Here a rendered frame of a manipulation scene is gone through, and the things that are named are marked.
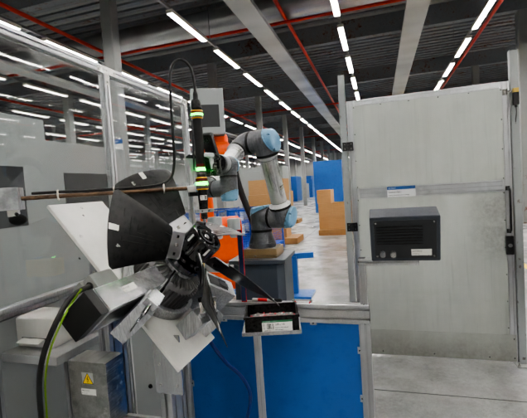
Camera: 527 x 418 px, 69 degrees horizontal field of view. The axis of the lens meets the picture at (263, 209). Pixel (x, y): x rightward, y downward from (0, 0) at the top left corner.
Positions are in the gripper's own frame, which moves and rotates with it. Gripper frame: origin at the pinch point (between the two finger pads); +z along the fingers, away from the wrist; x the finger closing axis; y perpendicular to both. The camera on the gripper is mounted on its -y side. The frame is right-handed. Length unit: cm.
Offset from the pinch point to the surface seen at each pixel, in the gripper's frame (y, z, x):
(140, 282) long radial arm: 39.2, 27.3, 7.6
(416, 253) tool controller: 42, -36, -74
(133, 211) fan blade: 17.9, 29.7, 6.3
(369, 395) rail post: 102, -38, -54
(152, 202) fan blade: 16.1, 6.7, 14.6
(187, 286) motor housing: 44.8, 10.1, 1.5
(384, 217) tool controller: 28, -32, -63
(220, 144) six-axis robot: -55, -377, 147
